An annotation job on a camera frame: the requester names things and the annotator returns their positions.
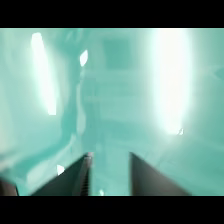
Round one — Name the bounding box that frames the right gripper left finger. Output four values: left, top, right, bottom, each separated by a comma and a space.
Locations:
30, 152, 94, 197

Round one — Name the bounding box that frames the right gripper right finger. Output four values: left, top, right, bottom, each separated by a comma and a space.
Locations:
129, 152, 192, 197

